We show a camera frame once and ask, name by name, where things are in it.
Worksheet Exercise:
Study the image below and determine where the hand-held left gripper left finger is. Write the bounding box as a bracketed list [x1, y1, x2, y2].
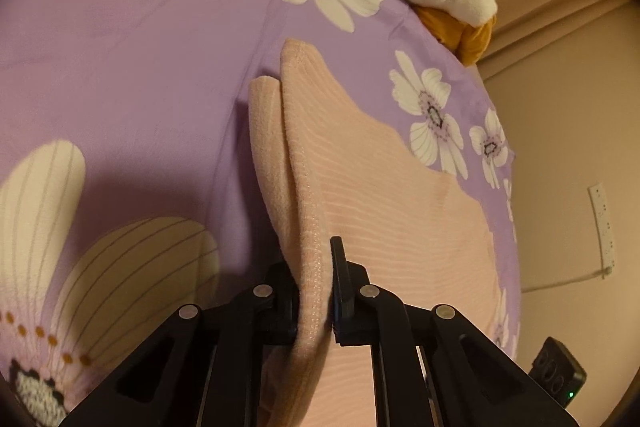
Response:
[59, 262, 301, 427]

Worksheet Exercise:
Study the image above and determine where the purple floral blanket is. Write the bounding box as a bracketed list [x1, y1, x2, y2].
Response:
[0, 0, 523, 427]

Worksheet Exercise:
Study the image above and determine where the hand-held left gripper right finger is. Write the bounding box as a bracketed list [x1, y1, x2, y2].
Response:
[330, 236, 581, 427]

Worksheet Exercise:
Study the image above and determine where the white wall socket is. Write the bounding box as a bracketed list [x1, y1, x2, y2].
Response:
[589, 183, 617, 279]

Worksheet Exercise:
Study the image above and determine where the pink long-sleeve shirt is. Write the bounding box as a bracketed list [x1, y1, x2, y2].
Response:
[248, 38, 508, 427]

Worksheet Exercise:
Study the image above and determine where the orange plush cloth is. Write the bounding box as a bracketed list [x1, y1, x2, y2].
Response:
[415, 4, 499, 66]

